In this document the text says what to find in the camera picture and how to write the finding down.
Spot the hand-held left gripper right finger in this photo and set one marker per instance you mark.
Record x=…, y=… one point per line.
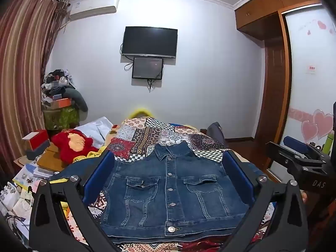
x=237, y=176

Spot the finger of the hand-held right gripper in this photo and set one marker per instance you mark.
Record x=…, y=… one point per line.
x=296, y=143
x=283, y=153

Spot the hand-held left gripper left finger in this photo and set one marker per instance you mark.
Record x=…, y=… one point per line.
x=101, y=176

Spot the blue denim jacket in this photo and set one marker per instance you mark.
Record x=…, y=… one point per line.
x=168, y=183

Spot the green bottle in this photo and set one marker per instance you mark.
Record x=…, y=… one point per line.
x=329, y=141

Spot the red plush toy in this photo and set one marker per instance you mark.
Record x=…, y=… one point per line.
x=71, y=144

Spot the dark grey bag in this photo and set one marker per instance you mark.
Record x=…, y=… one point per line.
x=216, y=132

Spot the patchwork patterned blanket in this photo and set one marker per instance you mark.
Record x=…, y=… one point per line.
x=147, y=136

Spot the white heart-print sliding door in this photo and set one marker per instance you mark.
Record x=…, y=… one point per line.
x=309, y=84

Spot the dark blue box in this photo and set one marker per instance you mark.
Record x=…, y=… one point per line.
x=39, y=151

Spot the stack of magazines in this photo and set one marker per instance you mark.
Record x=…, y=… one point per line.
x=29, y=172

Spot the red box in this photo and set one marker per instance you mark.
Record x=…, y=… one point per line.
x=36, y=137

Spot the orange box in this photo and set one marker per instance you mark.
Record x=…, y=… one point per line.
x=61, y=102

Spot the white paper bags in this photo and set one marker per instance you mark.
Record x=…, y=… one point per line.
x=15, y=199

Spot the pile of clutter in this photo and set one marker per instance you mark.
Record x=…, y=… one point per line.
x=56, y=81

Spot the small black monitor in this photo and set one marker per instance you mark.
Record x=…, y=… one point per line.
x=147, y=68

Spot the wooden wardrobe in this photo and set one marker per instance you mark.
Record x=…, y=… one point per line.
x=262, y=13

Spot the striped brown curtain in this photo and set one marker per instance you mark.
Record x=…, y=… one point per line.
x=23, y=57

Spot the white air conditioner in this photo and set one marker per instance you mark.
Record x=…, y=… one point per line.
x=92, y=5

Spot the wall-mounted black television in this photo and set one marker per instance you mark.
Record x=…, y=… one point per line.
x=149, y=42

